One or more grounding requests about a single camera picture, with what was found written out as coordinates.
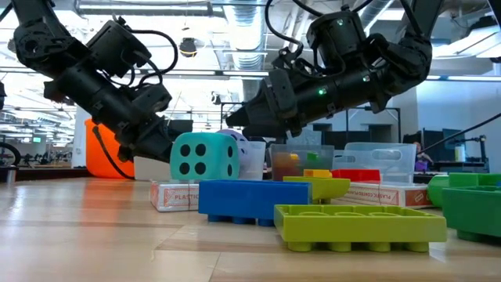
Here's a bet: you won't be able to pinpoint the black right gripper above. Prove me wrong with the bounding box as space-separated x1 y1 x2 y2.
225 67 334 139

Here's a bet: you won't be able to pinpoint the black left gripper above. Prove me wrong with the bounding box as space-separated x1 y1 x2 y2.
113 81 175 163

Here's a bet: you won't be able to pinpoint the purple foam dice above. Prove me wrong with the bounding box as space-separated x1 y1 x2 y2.
216 128 251 169

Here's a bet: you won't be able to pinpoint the large red toy brick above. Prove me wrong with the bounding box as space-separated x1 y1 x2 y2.
273 152 299 179

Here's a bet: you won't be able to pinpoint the teal foam dice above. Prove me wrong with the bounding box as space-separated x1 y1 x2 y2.
169 132 240 182

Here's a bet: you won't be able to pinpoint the orange-red playing card deck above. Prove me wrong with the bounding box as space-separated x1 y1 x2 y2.
150 179 200 213

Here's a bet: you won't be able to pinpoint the lime toy brick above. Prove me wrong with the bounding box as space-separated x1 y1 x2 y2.
282 175 351 205
273 204 449 253

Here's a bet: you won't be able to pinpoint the small red toy brick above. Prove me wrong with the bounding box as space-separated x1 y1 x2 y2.
330 168 382 183

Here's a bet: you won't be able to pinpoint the pink playing card deck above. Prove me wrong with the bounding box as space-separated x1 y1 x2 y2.
331 181 434 210

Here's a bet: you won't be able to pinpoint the green rounded toy brick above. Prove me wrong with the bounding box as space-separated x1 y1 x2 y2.
426 172 501 208

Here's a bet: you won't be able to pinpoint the dark green brick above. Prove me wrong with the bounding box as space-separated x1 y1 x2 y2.
442 185 501 243

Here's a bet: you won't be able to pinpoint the white opaque plastic bin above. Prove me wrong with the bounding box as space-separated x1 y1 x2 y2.
132 155 173 182

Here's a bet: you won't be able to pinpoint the smoky grey plastic bin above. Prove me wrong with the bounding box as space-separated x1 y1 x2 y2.
269 143 336 183

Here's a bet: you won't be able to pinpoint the clear plastic bin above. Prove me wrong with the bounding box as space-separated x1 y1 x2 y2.
332 142 417 185
236 139 268 181

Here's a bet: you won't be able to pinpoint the black background monitor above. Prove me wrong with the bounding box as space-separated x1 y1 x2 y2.
168 119 194 136

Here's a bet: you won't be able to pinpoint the orange pumpkin face bucket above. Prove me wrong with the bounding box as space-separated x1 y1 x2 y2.
85 118 136 180

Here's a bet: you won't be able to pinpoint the blue flat toy brick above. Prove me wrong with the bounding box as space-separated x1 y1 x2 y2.
197 179 313 228

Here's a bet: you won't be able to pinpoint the bicycle wheel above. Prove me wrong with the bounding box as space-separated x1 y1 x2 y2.
0 141 23 168

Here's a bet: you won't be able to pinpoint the lime flat toy brick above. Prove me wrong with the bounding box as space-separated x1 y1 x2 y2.
273 204 449 253

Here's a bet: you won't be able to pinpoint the black diagonal pole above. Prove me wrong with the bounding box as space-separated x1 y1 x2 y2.
418 112 501 154

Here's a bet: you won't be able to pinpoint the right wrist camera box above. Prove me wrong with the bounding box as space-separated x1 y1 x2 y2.
272 45 314 79

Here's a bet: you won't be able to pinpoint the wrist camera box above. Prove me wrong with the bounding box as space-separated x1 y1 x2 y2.
86 18 153 78
272 45 314 79

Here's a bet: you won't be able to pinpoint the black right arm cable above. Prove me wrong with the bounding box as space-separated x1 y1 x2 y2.
264 0 310 52

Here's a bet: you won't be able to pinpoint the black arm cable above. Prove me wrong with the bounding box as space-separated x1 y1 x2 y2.
128 27 179 85
264 0 310 52

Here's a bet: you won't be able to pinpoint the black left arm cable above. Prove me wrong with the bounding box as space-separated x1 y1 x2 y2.
128 27 179 85

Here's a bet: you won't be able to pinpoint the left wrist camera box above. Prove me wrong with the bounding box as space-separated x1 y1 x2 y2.
86 18 153 78

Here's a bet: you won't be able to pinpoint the black ceiling camera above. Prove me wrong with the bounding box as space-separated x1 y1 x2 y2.
178 37 199 59

